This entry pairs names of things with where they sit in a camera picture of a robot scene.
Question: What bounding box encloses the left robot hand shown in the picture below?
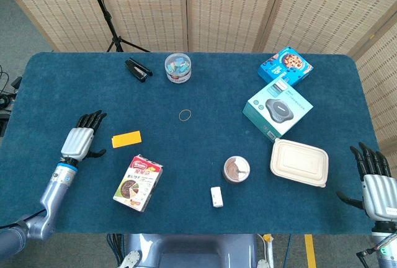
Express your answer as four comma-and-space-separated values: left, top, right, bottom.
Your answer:
60, 110, 107, 163

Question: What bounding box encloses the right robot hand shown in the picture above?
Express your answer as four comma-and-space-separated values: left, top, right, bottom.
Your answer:
336, 141, 397, 222

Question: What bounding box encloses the red and white snack box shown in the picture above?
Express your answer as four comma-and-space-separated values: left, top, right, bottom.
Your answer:
112, 154, 164, 213

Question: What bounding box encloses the teal speakerphone box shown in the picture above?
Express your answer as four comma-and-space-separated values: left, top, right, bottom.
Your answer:
242, 78, 314, 143

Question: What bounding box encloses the small white box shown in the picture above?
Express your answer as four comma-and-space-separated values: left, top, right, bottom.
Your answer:
210, 186, 225, 208

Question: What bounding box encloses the blue cookie box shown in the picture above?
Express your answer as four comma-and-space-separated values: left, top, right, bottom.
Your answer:
257, 46, 314, 87

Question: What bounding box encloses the beige lidded food container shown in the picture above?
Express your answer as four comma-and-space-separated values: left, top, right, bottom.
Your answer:
269, 138, 329, 188

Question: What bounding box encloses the black stapler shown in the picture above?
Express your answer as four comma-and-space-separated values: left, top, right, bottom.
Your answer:
124, 58, 153, 83

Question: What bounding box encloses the blue table cloth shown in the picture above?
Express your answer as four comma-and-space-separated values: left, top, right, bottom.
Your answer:
0, 51, 382, 236

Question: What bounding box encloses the clear jar of binder clips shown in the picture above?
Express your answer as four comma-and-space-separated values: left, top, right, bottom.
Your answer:
164, 52, 192, 84

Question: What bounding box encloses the black tripod stand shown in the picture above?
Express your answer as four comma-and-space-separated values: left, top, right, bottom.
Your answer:
83, 0, 151, 53

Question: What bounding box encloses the clear jar of rubber bands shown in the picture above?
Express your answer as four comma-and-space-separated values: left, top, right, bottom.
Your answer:
222, 155, 251, 184

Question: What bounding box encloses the grey robot torso base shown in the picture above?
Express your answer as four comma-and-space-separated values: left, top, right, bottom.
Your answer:
119, 233, 270, 268

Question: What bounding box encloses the bamboo folding screen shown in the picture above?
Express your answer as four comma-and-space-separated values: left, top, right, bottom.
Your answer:
0, 0, 397, 157

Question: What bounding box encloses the black cables and equipment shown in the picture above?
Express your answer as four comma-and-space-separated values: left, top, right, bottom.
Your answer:
0, 63, 23, 132

